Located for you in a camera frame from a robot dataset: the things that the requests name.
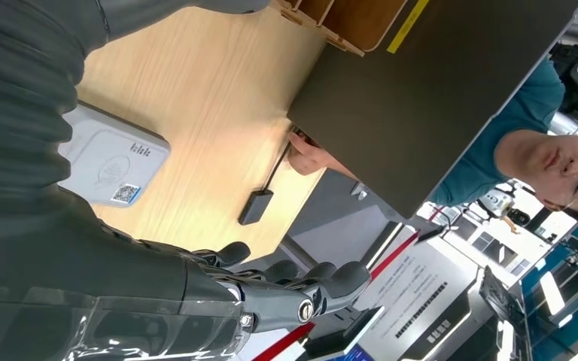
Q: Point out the person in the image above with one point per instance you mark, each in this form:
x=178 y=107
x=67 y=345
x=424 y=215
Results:
x=518 y=114

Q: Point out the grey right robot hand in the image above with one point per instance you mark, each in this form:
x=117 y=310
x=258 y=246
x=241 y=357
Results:
x=94 y=279

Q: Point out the black tablet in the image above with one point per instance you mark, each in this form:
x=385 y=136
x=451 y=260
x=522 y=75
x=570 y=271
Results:
x=339 y=336

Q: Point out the red barrier belt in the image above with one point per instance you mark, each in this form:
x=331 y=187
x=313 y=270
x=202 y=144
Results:
x=393 y=255

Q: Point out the grey laptop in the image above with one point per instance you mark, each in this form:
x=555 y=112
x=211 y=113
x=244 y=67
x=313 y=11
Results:
x=418 y=99

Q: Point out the white printed sign board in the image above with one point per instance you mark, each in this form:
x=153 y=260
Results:
x=418 y=294

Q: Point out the small black hub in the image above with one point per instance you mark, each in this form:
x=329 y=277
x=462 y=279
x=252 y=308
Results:
x=255 y=207

